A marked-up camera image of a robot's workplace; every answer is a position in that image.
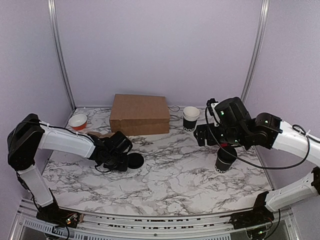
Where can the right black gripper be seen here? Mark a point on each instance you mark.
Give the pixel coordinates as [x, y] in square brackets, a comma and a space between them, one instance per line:
[201, 129]

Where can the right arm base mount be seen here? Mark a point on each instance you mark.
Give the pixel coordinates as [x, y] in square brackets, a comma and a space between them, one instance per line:
[258, 215]

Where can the brown paper bag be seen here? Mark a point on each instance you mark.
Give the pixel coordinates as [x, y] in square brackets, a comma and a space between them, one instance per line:
[137, 115]

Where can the stack of black cup lids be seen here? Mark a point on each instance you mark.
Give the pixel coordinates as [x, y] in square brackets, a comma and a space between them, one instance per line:
[135, 160]

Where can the red cup with sugar packets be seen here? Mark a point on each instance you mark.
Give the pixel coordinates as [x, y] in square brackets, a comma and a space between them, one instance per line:
[224, 145]

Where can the aluminium frame post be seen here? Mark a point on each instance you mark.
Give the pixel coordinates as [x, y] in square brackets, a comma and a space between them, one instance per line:
[59, 52]
[257, 46]

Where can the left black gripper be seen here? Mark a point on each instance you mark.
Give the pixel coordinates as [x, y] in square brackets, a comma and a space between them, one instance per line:
[123, 167]

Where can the orange and white bowl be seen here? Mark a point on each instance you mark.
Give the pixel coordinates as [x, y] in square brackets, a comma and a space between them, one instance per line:
[78, 122]

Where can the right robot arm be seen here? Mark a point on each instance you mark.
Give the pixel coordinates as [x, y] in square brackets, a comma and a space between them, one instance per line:
[233, 126]

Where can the left aluminium frame post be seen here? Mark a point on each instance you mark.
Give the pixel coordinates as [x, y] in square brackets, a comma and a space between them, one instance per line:
[59, 52]

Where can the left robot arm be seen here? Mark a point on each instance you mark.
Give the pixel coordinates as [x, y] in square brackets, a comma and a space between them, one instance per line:
[31, 135]

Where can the stack of black paper cups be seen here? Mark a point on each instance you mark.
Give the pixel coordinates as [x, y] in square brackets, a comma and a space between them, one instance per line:
[190, 118]

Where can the brown pulp cup carrier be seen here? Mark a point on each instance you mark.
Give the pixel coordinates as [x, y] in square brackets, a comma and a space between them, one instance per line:
[100, 135]

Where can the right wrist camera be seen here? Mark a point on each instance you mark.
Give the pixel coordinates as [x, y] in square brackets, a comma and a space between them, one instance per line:
[211, 103]

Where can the single black paper cup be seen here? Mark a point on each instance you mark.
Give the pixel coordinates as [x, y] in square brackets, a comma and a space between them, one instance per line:
[222, 167]

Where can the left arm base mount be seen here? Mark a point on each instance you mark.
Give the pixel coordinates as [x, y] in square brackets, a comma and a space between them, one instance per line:
[56, 215]

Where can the front aluminium rail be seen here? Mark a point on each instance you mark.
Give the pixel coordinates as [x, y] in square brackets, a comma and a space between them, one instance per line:
[100, 226]

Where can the right aluminium frame post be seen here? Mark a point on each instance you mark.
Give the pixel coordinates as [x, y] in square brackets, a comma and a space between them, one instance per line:
[257, 46]

